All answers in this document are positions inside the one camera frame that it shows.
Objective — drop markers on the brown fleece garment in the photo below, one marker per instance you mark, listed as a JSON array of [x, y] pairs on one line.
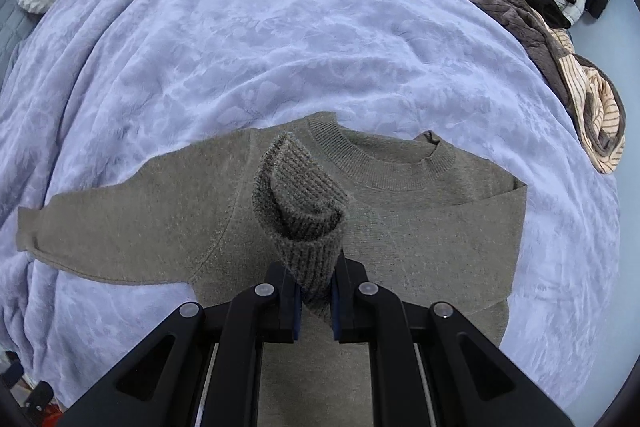
[[505, 16]]

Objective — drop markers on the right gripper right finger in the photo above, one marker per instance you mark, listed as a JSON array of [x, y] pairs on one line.
[[347, 277]]

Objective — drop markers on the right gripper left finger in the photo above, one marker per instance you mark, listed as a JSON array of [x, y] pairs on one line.
[[287, 327]]

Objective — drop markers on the lavender plush bed blanket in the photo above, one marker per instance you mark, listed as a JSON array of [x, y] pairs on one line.
[[101, 86]]

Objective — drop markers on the olive green knit sweater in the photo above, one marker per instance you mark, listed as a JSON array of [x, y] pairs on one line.
[[429, 222]]

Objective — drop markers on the cream striped garment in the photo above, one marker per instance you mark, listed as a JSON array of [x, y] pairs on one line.
[[590, 101]]

